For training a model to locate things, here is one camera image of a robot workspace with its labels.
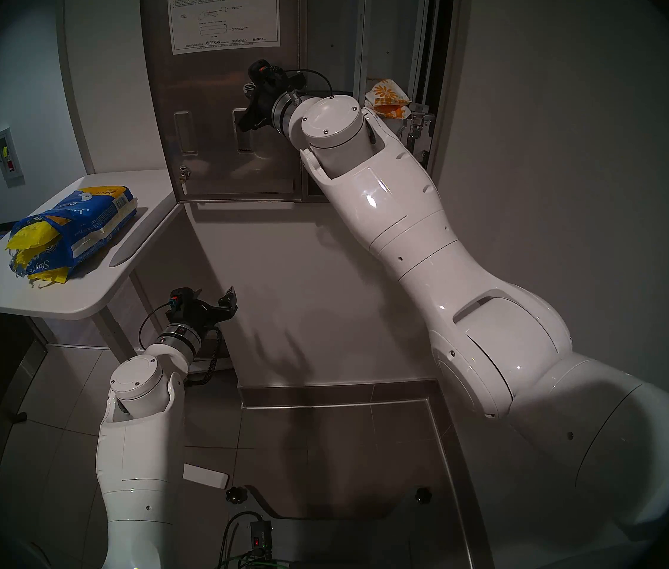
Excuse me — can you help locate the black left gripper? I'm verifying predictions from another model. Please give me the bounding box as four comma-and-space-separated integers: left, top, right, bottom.
183, 286, 240, 340

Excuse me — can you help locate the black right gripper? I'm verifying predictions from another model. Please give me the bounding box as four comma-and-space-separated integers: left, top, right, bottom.
232, 79, 289, 133

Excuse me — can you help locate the stainless steel dispenser door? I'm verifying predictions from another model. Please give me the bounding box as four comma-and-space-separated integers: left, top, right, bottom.
140, 0, 307, 204

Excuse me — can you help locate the grey robot base platform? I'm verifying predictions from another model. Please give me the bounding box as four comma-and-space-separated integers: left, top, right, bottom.
227, 484, 474, 569

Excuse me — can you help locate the stainless steel dispenser cabinet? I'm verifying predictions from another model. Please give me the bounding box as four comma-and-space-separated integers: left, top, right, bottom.
299, 0, 463, 204

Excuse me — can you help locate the white instruction sheet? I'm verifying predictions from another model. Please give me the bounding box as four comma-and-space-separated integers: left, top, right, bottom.
167, 0, 281, 56

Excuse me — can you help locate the orange flower print pad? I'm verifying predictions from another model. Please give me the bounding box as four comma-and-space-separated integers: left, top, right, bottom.
365, 79, 413, 120

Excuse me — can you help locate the white overbed table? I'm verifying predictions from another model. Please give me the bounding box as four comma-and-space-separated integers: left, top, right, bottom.
0, 170, 234, 491

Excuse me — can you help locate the blue pad package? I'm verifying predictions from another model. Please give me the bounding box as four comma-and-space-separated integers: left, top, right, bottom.
7, 186, 138, 287

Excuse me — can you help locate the chrome dispensing lever mechanism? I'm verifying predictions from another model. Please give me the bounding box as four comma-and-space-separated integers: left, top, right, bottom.
405, 113, 434, 154

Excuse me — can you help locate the black power box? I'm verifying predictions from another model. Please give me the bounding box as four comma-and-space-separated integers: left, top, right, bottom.
250, 519, 273, 554

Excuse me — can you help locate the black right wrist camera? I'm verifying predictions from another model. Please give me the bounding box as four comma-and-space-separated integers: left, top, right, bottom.
248, 59, 285, 88

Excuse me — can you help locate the thick black coiled cable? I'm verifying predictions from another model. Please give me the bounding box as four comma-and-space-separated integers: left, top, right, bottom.
183, 331, 222, 386

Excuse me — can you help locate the thin black right camera cable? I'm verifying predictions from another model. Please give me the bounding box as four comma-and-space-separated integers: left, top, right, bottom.
284, 69, 335, 97

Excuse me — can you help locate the thin black camera cable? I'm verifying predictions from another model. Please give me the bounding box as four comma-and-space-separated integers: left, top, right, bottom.
284, 69, 335, 97
138, 301, 174, 350

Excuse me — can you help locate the thin black left camera cable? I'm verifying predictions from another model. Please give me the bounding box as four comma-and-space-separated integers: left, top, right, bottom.
138, 301, 174, 350

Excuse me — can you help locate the black base cable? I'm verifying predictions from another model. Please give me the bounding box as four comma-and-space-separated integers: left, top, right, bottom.
219, 510, 264, 569

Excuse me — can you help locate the wall fire extinguisher cabinet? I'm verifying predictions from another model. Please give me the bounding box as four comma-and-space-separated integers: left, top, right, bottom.
0, 127, 26, 188

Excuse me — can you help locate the green cable bundle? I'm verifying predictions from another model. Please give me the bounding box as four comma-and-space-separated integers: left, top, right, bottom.
216, 549, 296, 569

